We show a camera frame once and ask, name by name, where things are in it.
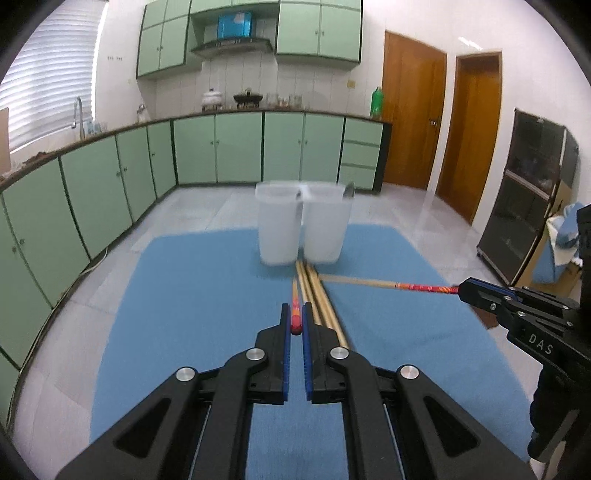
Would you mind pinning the green base kitchen cabinets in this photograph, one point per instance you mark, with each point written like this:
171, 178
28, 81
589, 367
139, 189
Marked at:
138, 170

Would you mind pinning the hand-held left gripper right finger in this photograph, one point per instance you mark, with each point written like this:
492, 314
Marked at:
307, 364

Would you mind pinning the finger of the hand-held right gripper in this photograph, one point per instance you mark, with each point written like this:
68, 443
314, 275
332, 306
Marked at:
480, 293

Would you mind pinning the dark glass display cabinet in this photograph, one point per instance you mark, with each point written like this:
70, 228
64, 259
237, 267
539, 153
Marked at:
526, 194

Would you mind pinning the white window blinds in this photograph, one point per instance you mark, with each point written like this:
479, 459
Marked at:
55, 69

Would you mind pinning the plain wooden door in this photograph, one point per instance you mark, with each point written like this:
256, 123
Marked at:
471, 138

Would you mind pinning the chrome sink faucet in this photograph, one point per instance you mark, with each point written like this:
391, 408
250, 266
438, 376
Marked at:
79, 115

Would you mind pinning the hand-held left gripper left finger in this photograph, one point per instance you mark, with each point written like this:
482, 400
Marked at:
286, 355

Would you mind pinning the cups beside sink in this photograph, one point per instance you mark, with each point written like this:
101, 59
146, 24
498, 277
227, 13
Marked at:
98, 127

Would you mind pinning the black range hood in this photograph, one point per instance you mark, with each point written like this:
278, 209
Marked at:
231, 46

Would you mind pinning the group of glass jars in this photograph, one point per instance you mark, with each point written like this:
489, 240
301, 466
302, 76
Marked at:
284, 100

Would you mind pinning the white cooking pot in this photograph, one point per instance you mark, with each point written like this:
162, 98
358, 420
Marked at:
213, 99

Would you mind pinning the brown cardboard board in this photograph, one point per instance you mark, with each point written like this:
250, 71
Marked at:
3, 143

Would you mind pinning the green plastic bottle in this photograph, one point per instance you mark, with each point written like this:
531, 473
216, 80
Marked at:
377, 104

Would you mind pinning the red patterned wooden chopstick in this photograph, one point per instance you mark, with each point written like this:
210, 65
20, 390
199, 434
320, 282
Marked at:
415, 286
295, 309

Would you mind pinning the white plastic utensil container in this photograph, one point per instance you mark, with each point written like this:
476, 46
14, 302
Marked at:
277, 226
325, 226

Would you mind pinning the small chrome tap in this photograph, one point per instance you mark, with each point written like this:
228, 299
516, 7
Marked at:
141, 112

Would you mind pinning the green wall kitchen cabinets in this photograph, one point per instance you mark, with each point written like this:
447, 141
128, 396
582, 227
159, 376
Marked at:
318, 27

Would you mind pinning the blue hood chimney cover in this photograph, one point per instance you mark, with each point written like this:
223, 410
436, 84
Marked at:
234, 25

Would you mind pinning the black wok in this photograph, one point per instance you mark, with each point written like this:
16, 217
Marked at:
248, 98

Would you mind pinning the blue mat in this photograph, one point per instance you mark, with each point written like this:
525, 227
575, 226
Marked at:
184, 300

